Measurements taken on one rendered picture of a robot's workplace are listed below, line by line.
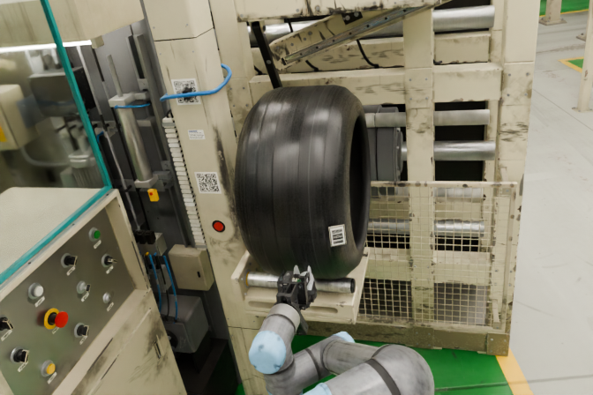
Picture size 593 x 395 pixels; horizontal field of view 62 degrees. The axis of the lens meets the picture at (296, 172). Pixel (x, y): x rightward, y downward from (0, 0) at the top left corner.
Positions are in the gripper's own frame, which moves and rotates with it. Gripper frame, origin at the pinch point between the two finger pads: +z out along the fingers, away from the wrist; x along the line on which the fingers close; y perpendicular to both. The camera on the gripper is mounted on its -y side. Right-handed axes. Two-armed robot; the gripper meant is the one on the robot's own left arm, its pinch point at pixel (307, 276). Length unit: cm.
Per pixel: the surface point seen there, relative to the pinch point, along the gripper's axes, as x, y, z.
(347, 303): -8.2, -15.4, 10.5
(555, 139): -126, -64, 327
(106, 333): 59, -15, -14
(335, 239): -9.5, 13.4, -2.7
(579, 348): -95, -92, 96
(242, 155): 14.9, 34.3, 2.1
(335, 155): -9.7, 33.7, 3.3
